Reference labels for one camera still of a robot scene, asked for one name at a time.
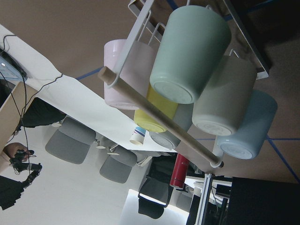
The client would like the white wire cup rack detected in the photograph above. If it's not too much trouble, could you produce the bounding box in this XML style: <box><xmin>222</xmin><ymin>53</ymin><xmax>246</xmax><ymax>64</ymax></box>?
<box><xmin>97</xmin><ymin>0</ymin><xmax>270</xmax><ymax>169</ymax></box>

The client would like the light blue cup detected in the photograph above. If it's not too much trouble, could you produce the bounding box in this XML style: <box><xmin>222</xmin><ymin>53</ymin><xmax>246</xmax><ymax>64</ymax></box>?
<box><xmin>217</xmin><ymin>90</ymin><xmax>278</xmax><ymax>159</ymax></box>

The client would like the aluminium frame post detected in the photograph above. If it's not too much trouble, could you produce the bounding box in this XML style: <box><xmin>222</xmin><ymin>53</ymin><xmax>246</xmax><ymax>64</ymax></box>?
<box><xmin>195</xmin><ymin>173</ymin><xmax>214</xmax><ymax>225</ymax></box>

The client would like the grey cup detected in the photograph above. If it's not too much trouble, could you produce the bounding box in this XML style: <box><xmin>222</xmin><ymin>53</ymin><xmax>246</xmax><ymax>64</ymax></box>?
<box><xmin>149</xmin><ymin>103</ymin><xmax>194</xmax><ymax>149</ymax></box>

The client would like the green cup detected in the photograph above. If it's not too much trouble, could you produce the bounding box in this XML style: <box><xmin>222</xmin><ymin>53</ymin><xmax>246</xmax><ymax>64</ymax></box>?
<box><xmin>150</xmin><ymin>5</ymin><xmax>231</xmax><ymax>104</ymax></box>

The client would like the grey office chair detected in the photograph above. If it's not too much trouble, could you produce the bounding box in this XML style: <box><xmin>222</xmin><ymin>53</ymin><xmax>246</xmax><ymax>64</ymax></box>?
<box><xmin>99</xmin><ymin>146</ymin><xmax>137</xmax><ymax>184</ymax></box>
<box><xmin>45</xmin><ymin>117</ymin><xmax>96</xmax><ymax>164</ymax></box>

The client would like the yellow cup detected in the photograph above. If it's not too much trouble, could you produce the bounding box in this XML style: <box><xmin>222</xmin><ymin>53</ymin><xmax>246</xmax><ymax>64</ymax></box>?
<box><xmin>134</xmin><ymin>85</ymin><xmax>179</xmax><ymax>133</ymax></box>

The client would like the person in black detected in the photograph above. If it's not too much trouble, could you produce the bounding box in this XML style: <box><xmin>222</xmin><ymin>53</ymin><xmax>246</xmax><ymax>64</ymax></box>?
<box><xmin>0</xmin><ymin>142</ymin><xmax>42</xmax><ymax>210</ymax></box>

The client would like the paper cup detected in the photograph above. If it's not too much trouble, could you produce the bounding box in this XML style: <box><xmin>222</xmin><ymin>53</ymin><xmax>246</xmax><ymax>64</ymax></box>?
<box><xmin>129</xmin><ymin>127</ymin><xmax>146</xmax><ymax>145</ymax></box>

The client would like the red bottle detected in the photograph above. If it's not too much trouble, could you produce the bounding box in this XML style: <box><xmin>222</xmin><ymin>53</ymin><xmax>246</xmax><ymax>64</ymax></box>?
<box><xmin>169</xmin><ymin>153</ymin><xmax>189</xmax><ymax>189</ymax></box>

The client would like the pink cup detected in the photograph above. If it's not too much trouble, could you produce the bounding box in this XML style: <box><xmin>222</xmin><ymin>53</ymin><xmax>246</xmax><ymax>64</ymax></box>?
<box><xmin>104</xmin><ymin>39</ymin><xmax>155</xmax><ymax>110</ymax></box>

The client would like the cream cup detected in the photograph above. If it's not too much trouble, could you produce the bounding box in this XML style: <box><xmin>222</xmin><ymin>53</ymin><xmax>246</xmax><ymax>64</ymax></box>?
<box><xmin>192</xmin><ymin>56</ymin><xmax>257</xmax><ymax>136</ymax></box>

